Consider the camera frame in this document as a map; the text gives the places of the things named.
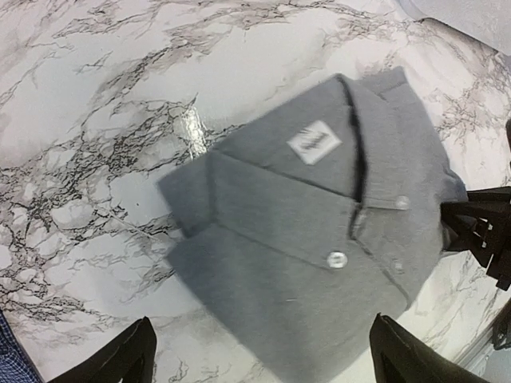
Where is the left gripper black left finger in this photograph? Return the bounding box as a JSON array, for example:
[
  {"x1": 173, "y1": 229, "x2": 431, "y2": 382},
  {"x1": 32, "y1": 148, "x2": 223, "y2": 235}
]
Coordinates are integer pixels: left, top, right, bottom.
[{"x1": 52, "y1": 317, "x2": 156, "y2": 383}]

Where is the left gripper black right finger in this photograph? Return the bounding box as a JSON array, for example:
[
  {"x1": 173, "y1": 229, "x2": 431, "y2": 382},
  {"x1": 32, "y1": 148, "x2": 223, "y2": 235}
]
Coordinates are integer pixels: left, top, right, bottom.
[{"x1": 369, "y1": 314, "x2": 485, "y2": 383}]

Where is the grey long sleeve shirt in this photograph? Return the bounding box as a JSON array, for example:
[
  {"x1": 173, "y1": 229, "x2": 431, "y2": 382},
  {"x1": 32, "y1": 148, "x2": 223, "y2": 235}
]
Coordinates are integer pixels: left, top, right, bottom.
[{"x1": 159, "y1": 67, "x2": 467, "y2": 382}]

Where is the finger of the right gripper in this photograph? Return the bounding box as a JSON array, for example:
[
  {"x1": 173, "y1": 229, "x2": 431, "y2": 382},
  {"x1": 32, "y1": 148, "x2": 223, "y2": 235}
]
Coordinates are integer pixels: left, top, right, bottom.
[{"x1": 441, "y1": 187, "x2": 510, "y2": 291}]

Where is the aluminium front frame rail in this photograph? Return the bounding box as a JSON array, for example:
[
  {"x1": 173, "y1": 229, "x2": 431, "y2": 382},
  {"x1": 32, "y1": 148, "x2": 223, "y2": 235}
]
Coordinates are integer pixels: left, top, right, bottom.
[{"x1": 458, "y1": 311, "x2": 510, "y2": 382}]

